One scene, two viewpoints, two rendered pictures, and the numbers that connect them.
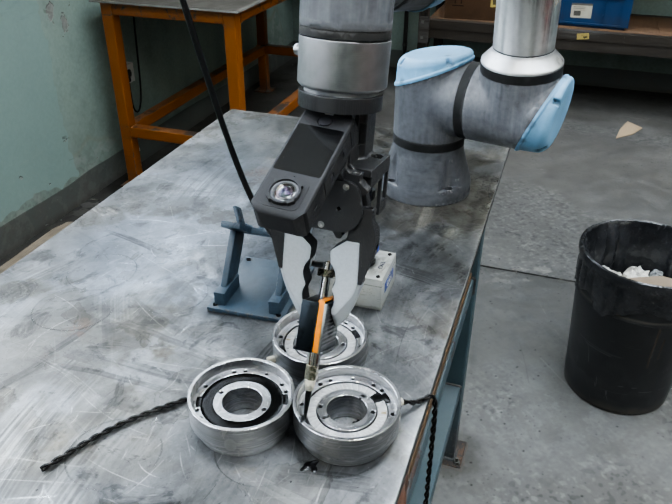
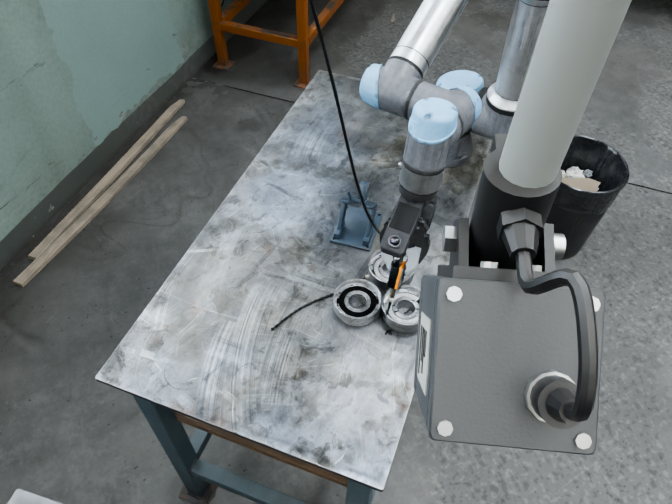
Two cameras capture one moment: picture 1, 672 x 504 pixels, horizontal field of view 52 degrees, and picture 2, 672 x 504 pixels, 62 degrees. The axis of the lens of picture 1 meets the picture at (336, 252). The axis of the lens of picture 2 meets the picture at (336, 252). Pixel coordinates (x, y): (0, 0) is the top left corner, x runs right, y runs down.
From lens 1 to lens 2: 55 cm
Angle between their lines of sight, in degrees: 19
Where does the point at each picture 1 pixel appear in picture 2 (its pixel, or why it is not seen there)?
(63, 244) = (242, 191)
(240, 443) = (359, 322)
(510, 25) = (506, 83)
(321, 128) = (409, 205)
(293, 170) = (397, 229)
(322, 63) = (413, 182)
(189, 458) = (334, 326)
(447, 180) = (459, 152)
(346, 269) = (413, 257)
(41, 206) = (161, 88)
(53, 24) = not seen: outside the picture
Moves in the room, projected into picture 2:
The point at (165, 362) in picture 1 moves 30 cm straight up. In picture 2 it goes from (314, 273) to (312, 175)
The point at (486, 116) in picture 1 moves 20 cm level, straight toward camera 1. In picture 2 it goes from (486, 127) to (479, 179)
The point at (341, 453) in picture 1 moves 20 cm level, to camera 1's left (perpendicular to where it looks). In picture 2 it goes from (404, 329) to (308, 325)
